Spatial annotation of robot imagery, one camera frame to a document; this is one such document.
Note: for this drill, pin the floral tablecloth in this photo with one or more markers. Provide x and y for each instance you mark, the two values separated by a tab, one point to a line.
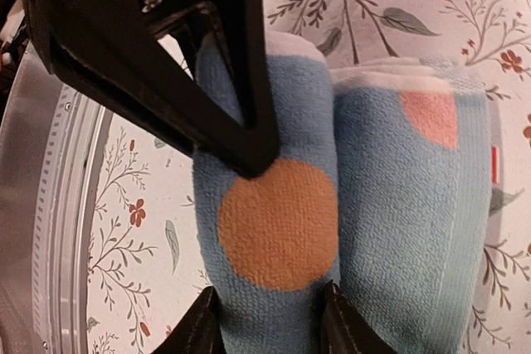
145	268

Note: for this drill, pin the front aluminium rail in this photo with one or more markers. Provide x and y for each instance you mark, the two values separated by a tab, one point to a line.
52	147

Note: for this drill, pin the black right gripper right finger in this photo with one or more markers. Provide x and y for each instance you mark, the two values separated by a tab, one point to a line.
343	329

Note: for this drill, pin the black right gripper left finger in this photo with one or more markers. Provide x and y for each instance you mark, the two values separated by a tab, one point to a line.
198	332

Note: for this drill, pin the light blue towel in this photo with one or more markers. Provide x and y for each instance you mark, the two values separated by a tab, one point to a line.
382	186

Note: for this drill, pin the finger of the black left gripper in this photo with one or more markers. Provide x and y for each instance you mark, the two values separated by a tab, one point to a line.
213	45
136	57

